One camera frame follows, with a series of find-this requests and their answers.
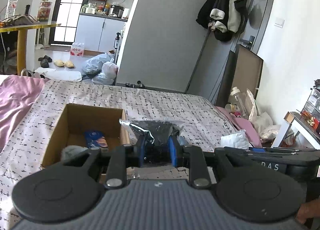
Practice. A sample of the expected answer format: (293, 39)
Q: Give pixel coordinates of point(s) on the hanging clothes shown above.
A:
(225, 14)

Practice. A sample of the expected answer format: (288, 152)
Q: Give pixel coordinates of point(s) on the white side table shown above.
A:
(297, 127)

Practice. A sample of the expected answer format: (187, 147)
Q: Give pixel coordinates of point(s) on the red snack bag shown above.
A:
(45, 12)

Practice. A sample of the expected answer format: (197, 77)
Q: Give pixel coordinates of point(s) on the black slippers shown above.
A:
(45, 61)

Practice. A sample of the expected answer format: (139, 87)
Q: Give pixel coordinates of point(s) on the pack of water bottles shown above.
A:
(77, 50)

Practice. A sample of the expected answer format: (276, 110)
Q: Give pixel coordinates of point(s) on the person's right hand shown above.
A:
(310, 211)

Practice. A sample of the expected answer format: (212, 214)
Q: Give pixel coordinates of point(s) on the white kitchen cabinet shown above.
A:
(100, 32)

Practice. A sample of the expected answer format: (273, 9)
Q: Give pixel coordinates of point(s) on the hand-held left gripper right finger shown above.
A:
(173, 152)

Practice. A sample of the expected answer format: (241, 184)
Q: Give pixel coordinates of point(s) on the yellow slippers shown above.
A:
(64, 64)

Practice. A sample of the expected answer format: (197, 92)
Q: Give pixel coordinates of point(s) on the pink blanket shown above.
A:
(17, 99)

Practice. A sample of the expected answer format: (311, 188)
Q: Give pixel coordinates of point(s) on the pink pillow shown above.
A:
(240, 122)

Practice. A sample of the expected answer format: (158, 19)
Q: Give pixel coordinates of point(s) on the blue snack packet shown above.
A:
(96, 139)

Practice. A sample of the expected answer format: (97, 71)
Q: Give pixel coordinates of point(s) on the black item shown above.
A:
(157, 132)

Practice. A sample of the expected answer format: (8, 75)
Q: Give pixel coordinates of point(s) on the blue-grey plush toy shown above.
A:
(72, 151)

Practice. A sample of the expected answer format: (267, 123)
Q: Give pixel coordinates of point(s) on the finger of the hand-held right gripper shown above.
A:
(257, 149)

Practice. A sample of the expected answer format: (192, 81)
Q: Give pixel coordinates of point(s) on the brown board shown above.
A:
(246, 74)

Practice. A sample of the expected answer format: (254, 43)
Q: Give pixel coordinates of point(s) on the clear water bottle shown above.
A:
(11, 5)

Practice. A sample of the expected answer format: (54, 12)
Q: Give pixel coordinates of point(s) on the clear drawer organizer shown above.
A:
(313, 102)

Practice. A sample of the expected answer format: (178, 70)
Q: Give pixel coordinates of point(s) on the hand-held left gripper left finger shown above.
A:
(140, 151)

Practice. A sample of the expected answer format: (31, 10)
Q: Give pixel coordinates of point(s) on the clear bottle with white cap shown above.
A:
(238, 102)

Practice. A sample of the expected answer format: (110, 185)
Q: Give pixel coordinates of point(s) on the spray bottle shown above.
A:
(117, 42)

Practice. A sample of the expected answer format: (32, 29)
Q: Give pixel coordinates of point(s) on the brown cardboard box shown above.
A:
(75, 119)

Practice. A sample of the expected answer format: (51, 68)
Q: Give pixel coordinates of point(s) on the round gold-edged table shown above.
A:
(22, 34)

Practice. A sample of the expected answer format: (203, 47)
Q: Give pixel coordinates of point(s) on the white and red plastic bag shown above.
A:
(110, 69)

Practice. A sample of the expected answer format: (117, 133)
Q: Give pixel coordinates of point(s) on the wall switch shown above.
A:
(279, 23)

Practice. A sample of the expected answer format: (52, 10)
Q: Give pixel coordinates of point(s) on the patterned white bedsheet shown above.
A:
(162, 104)

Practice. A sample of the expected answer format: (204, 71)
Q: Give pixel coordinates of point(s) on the white floor mat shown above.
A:
(62, 74)

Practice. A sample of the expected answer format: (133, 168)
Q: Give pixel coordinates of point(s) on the clutter on round table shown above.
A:
(20, 20)

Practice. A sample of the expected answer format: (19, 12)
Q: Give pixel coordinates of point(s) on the black upright gadget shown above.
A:
(27, 10)

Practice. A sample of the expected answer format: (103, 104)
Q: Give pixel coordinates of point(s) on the clear bag with white item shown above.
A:
(233, 139)

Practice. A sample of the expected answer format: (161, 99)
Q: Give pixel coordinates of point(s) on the blue-grey plastic bag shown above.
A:
(96, 64)

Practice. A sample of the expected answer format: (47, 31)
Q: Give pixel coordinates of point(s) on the small clear plastic bag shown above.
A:
(102, 79)

